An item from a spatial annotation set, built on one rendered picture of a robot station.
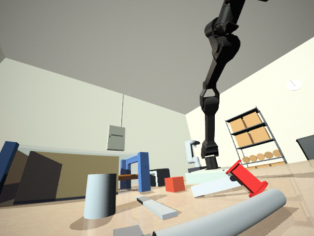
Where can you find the winch handle with red knob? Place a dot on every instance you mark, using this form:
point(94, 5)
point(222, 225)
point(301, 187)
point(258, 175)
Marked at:
point(240, 176)

